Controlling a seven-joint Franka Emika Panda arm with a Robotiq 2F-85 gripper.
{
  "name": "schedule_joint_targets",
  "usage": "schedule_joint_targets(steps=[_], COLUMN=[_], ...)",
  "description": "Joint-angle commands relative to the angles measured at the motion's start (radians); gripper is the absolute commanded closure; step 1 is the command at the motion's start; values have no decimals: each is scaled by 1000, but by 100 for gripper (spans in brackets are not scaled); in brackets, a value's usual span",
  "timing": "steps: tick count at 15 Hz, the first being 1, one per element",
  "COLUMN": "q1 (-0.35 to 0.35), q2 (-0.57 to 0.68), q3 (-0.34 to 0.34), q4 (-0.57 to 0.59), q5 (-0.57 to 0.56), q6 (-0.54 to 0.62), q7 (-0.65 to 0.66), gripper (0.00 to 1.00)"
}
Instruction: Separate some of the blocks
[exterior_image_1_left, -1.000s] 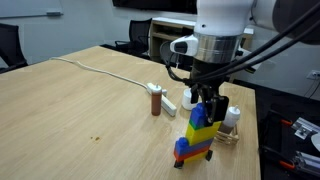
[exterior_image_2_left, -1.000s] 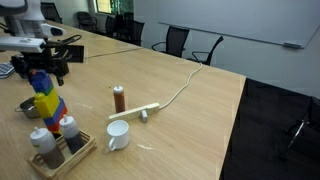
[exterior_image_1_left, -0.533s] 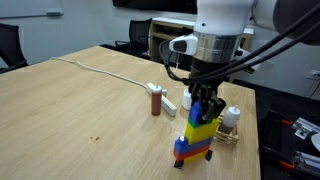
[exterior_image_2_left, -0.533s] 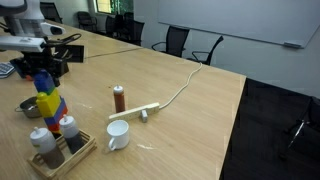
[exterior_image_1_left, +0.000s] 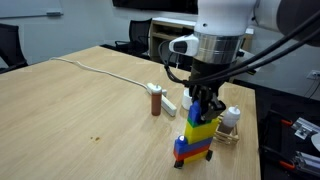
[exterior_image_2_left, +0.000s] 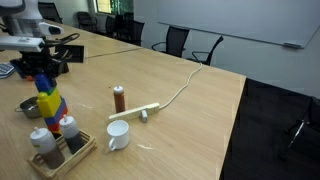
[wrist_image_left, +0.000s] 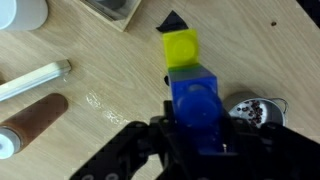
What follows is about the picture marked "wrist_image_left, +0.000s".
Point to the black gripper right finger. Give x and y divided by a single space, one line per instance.
229 133

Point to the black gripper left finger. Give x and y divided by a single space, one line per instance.
163 133

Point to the blue toy block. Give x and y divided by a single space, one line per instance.
196 96

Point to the metal cup with beans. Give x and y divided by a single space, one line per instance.
255 110

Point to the yellow toy block with studs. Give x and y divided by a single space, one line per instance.
181 48

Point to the small black piece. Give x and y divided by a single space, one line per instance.
172 21

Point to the wooden condiment tray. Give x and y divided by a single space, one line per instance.
120 20

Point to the brown squeeze bottle white cap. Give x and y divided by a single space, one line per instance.
33 118

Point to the white power strip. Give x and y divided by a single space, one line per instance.
33 80

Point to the white ceramic mug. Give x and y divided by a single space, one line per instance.
23 14

